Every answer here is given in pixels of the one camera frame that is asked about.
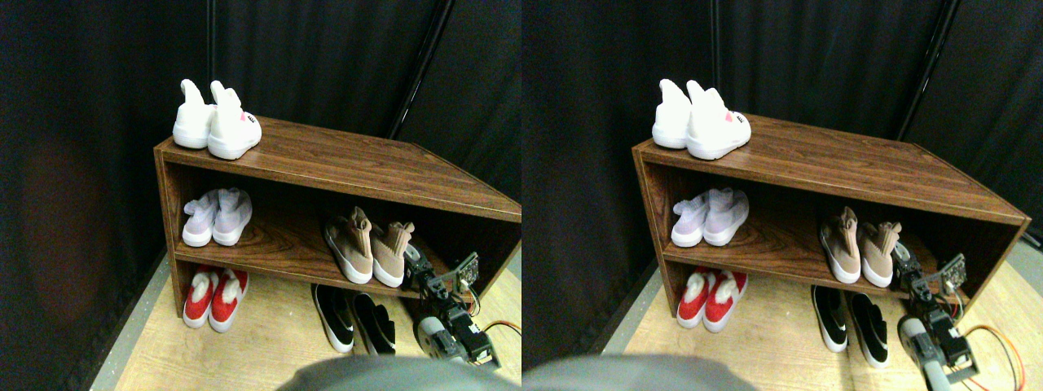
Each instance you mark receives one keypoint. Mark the brown shoe rack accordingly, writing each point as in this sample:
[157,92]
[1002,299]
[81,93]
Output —
[358,163]
[847,163]

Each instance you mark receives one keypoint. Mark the black curtain stand pole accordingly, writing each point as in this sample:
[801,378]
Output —
[927,69]
[420,69]
[211,41]

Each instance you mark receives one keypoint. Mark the lilac shoe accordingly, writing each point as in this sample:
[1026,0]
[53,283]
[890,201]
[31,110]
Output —
[199,226]
[231,221]
[688,228]
[724,221]

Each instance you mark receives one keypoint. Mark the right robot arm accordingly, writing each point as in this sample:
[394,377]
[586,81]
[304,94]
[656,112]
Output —
[456,334]
[933,350]

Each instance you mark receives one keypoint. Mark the tan shoe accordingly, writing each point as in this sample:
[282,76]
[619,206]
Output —
[391,257]
[353,248]
[878,257]
[843,248]

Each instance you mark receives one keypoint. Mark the black shoe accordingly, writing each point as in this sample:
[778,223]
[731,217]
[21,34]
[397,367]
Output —
[334,319]
[869,330]
[375,326]
[831,319]

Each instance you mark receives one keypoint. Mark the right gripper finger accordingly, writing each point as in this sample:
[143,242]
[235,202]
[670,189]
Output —
[905,262]
[418,262]

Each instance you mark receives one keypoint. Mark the red shoe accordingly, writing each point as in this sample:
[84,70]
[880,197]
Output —
[226,305]
[722,305]
[693,307]
[198,305]

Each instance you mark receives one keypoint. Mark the white shoe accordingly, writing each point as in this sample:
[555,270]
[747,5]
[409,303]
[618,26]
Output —
[232,134]
[192,126]
[671,126]
[715,134]

